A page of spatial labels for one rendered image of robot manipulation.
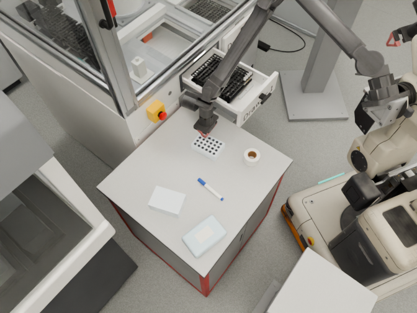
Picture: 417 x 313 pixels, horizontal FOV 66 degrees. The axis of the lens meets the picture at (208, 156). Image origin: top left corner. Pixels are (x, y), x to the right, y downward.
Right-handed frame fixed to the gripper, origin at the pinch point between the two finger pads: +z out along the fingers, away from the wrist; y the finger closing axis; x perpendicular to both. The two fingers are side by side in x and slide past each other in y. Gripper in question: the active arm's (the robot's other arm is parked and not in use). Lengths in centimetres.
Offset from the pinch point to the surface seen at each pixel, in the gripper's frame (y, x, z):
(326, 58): -122, 21, 42
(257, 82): -36.4, 5.9, -2.2
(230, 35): -49, -17, -10
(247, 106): -14.8, 11.3, -10.6
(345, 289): 27, 75, 5
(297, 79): -129, 5, 77
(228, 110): -12.4, 3.8, -5.3
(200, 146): 5.3, 0.1, 3.0
